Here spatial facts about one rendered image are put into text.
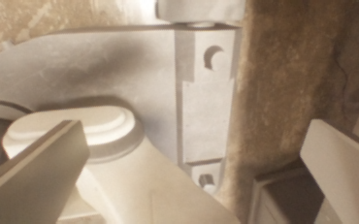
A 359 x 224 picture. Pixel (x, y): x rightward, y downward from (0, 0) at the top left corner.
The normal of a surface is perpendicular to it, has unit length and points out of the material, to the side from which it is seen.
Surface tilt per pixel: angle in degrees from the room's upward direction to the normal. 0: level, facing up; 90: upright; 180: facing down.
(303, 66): 0
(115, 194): 90
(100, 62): 0
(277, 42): 0
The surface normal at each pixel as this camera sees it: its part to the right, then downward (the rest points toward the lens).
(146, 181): -0.01, -0.88
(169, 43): 0.18, 0.47
